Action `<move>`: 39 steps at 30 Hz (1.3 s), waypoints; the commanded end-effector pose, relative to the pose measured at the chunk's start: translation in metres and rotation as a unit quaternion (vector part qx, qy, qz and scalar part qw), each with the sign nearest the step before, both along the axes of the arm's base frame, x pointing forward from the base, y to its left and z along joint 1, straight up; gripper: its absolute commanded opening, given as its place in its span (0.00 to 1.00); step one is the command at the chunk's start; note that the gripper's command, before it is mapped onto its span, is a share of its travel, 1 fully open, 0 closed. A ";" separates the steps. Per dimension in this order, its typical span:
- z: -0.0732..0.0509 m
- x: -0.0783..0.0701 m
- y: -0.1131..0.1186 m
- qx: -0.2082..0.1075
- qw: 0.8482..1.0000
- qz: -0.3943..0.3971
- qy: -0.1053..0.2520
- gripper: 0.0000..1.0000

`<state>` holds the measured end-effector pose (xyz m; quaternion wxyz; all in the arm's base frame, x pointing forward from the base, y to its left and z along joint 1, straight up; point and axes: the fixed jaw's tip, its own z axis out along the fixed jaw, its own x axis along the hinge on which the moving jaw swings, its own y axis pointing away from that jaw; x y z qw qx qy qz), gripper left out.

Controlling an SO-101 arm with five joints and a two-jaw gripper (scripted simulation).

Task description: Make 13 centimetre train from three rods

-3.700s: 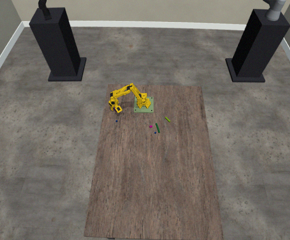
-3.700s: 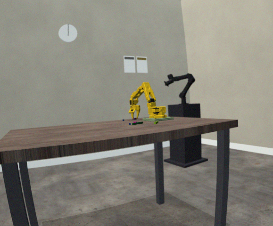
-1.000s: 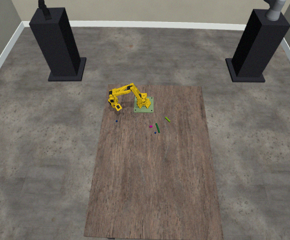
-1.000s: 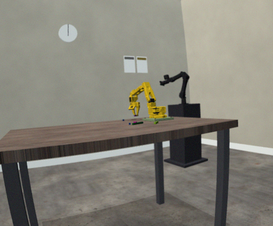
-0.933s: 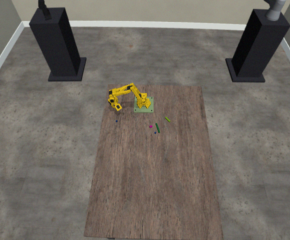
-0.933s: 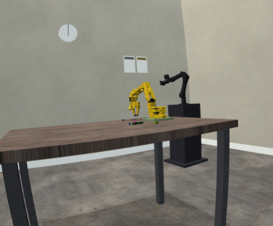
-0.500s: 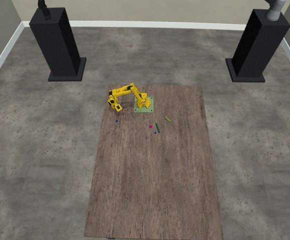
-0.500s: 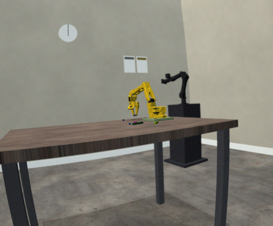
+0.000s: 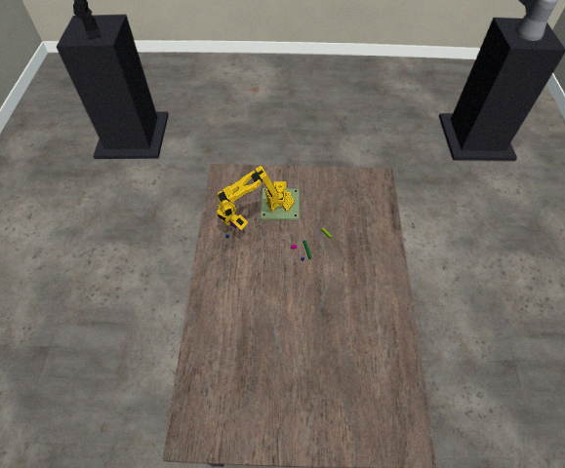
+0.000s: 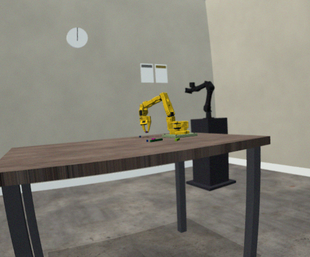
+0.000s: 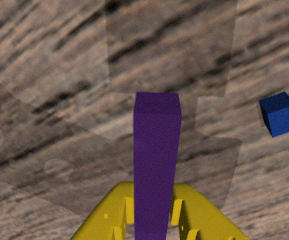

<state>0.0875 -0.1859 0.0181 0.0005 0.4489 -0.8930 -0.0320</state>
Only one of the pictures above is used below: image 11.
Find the small blue cube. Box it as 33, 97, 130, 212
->
259, 91, 289, 138

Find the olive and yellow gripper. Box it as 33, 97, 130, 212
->
70, 181, 249, 240

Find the purple rod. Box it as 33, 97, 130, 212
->
133, 92, 182, 240

